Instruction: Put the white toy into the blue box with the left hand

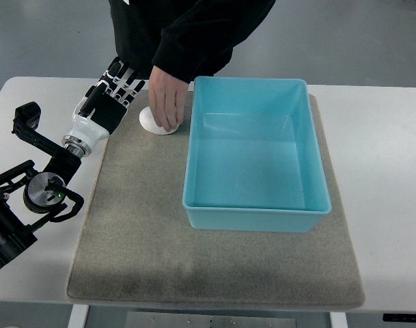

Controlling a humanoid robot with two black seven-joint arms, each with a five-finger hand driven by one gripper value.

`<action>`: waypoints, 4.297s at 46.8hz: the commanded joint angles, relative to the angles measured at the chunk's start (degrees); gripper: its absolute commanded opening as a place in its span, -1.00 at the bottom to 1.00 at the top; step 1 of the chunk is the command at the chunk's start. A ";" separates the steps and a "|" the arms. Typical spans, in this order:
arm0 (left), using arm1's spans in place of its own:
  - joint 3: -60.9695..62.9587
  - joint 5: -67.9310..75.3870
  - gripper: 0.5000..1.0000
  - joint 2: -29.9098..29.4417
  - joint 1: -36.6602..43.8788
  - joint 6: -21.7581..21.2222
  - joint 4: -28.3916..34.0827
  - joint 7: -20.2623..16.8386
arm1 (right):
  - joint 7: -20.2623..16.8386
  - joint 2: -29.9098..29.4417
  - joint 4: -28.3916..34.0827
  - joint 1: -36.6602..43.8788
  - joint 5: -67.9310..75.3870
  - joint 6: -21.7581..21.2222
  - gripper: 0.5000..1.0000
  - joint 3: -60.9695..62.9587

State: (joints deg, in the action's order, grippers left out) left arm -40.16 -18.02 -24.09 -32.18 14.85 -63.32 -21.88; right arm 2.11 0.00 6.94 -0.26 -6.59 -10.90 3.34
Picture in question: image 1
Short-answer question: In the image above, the person's bare hand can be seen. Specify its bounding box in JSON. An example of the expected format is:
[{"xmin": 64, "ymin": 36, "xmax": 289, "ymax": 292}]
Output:
[{"xmin": 149, "ymin": 66, "xmax": 189, "ymax": 132}]

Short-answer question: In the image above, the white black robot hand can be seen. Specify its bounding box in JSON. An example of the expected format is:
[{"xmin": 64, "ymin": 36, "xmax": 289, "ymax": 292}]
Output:
[{"xmin": 62, "ymin": 57, "xmax": 145, "ymax": 159}]

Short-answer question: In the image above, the white oval toy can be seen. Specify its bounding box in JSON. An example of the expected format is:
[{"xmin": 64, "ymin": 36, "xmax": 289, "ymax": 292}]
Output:
[{"xmin": 139, "ymin": 107, "xmax": 179, "ymax": 135}]

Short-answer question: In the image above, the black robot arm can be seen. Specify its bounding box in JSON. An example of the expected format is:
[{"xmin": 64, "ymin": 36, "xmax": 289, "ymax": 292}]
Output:
[{"xmin": 0, "ymin": 102, "xmax": 84, "ymax": 270}]

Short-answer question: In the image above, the black sleeved forearm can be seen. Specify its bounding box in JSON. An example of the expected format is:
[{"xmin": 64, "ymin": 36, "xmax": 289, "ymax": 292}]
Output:
[{"xmin": 152, "ymin": 1, "xmax": 275, "ymax": 83}]

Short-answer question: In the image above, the light blue plastic box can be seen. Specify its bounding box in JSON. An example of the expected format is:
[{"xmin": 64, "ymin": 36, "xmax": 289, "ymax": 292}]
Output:
[{"xmin": 182, "ymin": 77, "xmax": 332, "ymax": 233}]

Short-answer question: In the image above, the person's black torso clothing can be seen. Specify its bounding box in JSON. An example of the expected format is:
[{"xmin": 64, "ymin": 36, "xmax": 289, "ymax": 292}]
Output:
[{"xmin": 109, "ymin": 1, "xmax": 233, "ymax": 77}]

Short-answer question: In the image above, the grey felt mat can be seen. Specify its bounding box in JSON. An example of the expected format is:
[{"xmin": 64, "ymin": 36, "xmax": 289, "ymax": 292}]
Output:
[{"xmin": 66, "ymin": 92, "xmax": 365, "ymax": 310}]

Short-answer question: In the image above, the black table control panel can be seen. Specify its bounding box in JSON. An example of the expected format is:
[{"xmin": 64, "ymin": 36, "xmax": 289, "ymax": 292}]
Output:
[{"xmin": 383, "ymin": 313, "xmax": 416, "ymax": 323}]

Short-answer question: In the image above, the grey metal table base plate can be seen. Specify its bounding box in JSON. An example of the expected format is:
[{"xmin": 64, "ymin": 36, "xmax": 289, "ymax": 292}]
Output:
[{"xmin": 125, "ymin": 312, "xmax": 297, "ymax": 328}]

